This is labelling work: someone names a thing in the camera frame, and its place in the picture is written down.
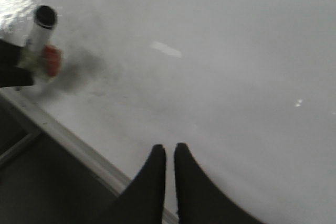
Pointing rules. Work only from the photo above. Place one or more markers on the white whiteboard with aluminium frame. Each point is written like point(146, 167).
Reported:
point(248, 85)

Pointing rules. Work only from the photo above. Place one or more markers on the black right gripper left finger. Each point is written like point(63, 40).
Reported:
point(143, 199)

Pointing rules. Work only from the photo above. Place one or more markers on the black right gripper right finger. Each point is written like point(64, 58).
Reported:
point(199, 200)

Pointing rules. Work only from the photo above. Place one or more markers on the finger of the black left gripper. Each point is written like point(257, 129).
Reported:
point(11, 74)

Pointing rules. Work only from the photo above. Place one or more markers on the red magnet taped to marker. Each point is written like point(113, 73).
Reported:
point(51, 59)

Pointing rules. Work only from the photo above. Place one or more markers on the white black whiteboard marker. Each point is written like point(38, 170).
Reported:
point(44, 22)

